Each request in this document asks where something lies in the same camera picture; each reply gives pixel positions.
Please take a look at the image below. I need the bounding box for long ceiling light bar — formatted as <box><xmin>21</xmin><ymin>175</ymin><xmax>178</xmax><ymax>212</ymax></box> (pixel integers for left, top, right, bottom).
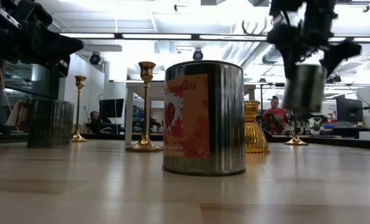
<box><xmin>59</xmin><ymin>32</ymin><xmax>370</xmax><ymax>43</ymax></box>

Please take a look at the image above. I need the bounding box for medium brass candlestick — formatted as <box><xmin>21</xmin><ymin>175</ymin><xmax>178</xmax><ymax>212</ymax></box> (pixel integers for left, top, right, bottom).
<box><xmin>72</xmin><ymin>75</ymin><xmax>89</xmax><ymax>143</ymax></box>

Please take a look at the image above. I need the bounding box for silver ceiling duct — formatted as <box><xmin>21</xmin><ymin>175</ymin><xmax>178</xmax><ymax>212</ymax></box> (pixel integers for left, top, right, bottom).
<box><xmin>221</xmin><ymin>40</ymin><xmax>285</xmax><ymax>65</ymax></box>

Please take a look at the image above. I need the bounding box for tall brass candlestick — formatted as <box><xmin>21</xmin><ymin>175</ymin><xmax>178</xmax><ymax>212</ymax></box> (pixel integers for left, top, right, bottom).
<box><xmin>125</xmin><ymin>61</ymin><xmax>164</xmax><ymax>153</ymax></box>
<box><xmin>283</xmin><ymin>111</ymin><xmax>310</xmax><ymax>147</ymax></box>

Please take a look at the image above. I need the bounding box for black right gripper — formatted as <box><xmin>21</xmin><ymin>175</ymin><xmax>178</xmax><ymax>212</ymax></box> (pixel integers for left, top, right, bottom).
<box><xmin>265</xmin><ymin>0</ymin><xmax>363</xmax><ymax>79</ymax></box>

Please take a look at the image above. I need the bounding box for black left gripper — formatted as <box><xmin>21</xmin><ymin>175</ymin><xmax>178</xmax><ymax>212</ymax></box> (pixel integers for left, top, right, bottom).
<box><xmin>0</xmin><ymin>0</ymin><xmax>84</xmax><ymax>78</ymax></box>

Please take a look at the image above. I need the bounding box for amber ribbed glass candle holder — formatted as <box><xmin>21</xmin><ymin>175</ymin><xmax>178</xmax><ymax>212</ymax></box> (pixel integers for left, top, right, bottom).
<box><xmin>244</xmin><ymin>100</ymin><xmax>271</xmax><ymax>154</ymax></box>

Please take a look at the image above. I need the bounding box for candle tin with orange label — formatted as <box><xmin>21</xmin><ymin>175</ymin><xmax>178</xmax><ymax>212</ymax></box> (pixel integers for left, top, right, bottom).
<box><xmin>162</xmin><ymin>60</ymin><xmax>247</xmax><ymax>177</ymax></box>

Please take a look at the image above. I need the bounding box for yellow cable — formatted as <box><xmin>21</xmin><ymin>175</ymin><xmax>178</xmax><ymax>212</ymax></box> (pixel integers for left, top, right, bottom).
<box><xmin>0</xmin><ymin>58</ymin><xmax>14</xmax><ymax>114</ymax></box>

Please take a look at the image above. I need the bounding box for dark office desk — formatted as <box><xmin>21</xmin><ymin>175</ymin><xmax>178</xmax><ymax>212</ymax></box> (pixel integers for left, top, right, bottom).
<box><xmin>321</xmin><ymin>126</ymin><xmax>370</xmax><ymax>140</ymax></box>

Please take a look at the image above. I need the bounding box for dark ribbed candle tin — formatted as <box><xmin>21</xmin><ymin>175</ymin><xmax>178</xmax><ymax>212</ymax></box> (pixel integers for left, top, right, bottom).
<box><xmin>283</xmin><ymin>63</ymin><xmax>328</xmax><ymax>113</ymax></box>
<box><xmin>27</xmin><ymin>98</ymin><xmax>75</xmax><ymax>148</ymax></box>

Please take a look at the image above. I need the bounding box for person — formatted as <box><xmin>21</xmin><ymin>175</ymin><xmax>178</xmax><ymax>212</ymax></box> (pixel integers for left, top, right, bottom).
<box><xmin>262</xmin><ymin>95</ymin><xmax>289</xmax><ymax>136</ymax></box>
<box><xmin>89</xmin><ymin>110</ymin><xmax>111</xmax><ymax>134</ymax></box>

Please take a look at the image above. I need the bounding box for black aluminium table frame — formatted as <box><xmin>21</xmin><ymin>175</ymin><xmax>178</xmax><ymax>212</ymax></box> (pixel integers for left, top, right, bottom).
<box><xmin>0</xmin><ymin>132</ymin><xmax>370</xmax><ymax>151</ymax></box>

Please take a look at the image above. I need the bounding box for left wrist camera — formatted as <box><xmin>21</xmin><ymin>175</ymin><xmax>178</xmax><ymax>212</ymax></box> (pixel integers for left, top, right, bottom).
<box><xmin>0</xmin><ymin>8</ymin><xmax>22</xmax><ymax>30</ymax></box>

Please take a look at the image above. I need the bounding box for black computer monitor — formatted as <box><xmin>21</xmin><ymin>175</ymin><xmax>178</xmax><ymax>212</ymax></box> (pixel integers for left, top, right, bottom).
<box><xmin>336</xmin><ymin>94</ymin><xmax>364</xmax><ymax>124</ymax></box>
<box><xmin>98</xmin><ymin>98</ymin><xmax>125</xmax><ymax>119</ymax></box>

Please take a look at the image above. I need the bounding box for white perforated metal shelf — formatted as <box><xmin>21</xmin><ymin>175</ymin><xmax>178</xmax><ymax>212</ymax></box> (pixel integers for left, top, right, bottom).
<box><xmin>125</xmin><ymin>80</ymin><xmax>257</xmax><ymax>146</ymax></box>

